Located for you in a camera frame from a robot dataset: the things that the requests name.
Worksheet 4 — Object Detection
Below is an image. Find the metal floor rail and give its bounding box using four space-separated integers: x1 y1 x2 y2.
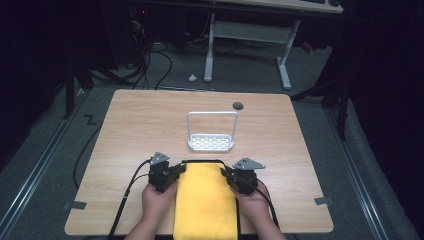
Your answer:
0 88 88 240
324 106 392 240

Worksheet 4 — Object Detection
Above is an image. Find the person's left hand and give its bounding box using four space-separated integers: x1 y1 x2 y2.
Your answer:
141 181 180 232

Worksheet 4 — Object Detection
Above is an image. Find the thin black floor cable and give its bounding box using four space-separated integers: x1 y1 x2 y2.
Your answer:
72 123 103 190

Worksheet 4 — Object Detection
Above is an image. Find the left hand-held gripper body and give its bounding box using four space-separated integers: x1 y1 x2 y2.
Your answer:
147 151 178 194

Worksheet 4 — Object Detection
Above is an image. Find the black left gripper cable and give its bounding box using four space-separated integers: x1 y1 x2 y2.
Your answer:
106 158 153 240

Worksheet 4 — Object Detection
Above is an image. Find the yellow towel with black edge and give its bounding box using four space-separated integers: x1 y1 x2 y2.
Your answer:
173 159 242 240

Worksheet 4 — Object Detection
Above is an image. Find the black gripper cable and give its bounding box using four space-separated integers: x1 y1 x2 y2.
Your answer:
255 179 281 231
106 158 153 240

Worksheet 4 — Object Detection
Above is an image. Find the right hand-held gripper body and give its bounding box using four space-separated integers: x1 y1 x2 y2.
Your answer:
231 157 267 196

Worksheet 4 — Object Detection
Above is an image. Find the white-framed background desk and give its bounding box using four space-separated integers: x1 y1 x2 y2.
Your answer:
203 0 344 91

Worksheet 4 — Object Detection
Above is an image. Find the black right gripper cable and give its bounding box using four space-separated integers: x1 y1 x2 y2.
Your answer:
255 179 281 231

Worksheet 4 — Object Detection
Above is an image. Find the person's right hand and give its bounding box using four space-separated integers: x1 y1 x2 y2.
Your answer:
231 183 272 228

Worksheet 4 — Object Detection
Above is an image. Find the white towel rack with tray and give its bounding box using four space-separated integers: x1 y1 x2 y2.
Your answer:
186 110 240 153

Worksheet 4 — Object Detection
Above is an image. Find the black metal stand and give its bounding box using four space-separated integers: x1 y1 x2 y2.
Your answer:
62 54 95 120
289 78 351 142

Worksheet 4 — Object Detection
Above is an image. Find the bundle of black floor cables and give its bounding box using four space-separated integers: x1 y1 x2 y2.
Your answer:
89 19 174 91

